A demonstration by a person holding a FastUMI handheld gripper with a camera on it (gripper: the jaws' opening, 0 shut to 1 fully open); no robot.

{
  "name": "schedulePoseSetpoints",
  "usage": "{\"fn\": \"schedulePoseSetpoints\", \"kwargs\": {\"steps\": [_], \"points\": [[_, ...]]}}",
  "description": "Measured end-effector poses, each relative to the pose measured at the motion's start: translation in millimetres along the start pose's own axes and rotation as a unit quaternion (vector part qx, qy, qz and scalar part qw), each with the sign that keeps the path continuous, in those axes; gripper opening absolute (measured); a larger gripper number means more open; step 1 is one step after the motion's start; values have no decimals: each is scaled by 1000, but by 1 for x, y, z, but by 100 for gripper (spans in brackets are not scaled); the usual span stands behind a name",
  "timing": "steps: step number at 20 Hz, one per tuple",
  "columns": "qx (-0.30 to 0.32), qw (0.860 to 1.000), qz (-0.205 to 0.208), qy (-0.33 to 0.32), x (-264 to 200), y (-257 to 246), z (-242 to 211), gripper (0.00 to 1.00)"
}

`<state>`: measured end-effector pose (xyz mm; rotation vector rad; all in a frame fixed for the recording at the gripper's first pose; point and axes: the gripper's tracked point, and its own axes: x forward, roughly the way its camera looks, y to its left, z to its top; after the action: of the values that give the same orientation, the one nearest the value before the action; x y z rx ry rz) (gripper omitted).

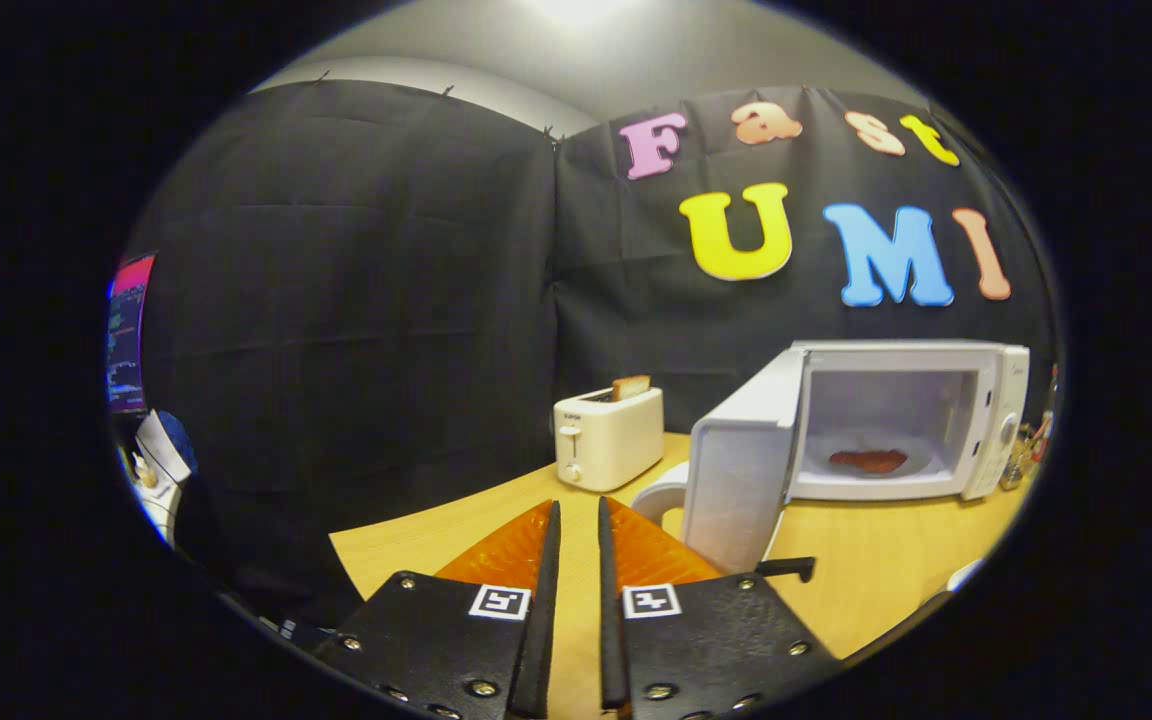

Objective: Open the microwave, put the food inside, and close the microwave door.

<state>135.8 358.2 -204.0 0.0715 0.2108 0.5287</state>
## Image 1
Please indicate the white toaster oven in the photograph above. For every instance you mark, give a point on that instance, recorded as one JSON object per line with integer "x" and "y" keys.
{"x": 986, "y": 400}

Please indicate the computer monitor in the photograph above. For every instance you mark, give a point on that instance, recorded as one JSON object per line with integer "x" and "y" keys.
{"x": 128, "y": 340}

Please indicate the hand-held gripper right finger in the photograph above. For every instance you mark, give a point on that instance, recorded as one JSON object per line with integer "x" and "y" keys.
{"x": 610, "y": 620}

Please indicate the small white rectangular dish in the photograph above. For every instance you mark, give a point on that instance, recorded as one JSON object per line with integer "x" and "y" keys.
{"x": 966, "y": 575}

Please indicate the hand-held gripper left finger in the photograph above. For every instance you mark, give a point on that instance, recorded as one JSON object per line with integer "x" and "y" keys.
{"x": 546, "y": 600}

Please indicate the clear plastic bottle red label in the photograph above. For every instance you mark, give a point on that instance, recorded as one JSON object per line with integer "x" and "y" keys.
{"x": 1046, "y": 440}

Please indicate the reddish brown meat strip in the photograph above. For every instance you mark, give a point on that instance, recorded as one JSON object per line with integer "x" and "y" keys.
{"x": 871, "y": 461}

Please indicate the cream toaster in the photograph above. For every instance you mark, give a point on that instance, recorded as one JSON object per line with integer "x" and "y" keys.
{"x": 611, "y": 440}

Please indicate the white and blue bundle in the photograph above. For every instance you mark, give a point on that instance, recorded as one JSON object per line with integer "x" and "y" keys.
{"x": 158, "y": 450}

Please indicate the toast slice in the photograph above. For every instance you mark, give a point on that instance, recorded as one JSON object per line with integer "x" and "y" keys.
{"x": 631, "y": 387}

